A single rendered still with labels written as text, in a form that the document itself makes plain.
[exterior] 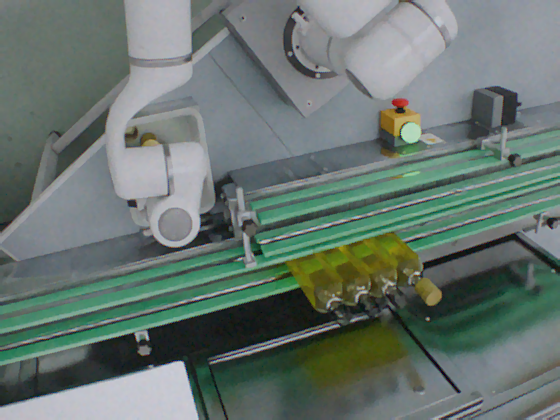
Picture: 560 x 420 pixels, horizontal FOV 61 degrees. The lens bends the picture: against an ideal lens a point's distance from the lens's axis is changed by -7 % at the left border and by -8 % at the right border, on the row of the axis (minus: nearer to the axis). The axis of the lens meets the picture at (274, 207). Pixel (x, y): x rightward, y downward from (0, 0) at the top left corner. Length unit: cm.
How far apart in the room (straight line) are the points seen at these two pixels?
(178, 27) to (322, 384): 67
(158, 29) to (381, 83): 30
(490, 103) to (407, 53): 63
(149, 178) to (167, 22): 22
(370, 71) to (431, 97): 61
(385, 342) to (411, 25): 63
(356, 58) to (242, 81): 42
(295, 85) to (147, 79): 39
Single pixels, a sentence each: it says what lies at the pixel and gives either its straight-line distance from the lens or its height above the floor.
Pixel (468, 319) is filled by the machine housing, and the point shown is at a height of 110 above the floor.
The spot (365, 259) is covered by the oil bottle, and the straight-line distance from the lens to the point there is 103.
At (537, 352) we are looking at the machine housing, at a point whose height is 125.
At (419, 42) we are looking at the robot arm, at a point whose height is 118.
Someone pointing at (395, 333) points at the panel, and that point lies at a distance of 109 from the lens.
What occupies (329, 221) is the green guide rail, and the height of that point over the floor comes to 91.
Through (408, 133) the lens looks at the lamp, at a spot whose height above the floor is 85.
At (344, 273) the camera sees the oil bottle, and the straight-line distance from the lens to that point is 99.
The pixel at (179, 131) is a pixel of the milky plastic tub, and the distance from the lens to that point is 107.
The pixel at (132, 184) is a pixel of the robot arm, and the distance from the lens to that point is 73.
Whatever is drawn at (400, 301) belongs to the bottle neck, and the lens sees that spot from 99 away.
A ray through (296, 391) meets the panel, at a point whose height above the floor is 115.
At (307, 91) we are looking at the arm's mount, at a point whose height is 87.
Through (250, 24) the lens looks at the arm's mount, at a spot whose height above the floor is 85.
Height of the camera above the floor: 177
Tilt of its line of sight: 58 degrees down
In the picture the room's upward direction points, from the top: 144 degrees clockwise
